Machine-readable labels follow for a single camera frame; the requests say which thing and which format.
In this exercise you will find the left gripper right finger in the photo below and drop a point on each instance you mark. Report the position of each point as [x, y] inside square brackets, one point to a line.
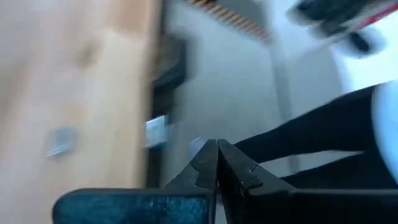
[311, 208]

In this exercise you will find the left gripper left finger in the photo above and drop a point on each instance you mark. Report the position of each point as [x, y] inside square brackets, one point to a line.
[140, 208]

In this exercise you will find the black desk support bar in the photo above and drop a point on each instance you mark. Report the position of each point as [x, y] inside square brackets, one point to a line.
[326, 130]

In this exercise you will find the silver metal bracket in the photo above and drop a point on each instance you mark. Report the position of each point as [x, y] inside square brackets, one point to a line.
[157, 130]

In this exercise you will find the black aluminium rig frame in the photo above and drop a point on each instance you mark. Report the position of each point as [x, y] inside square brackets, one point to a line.
[168, 77]

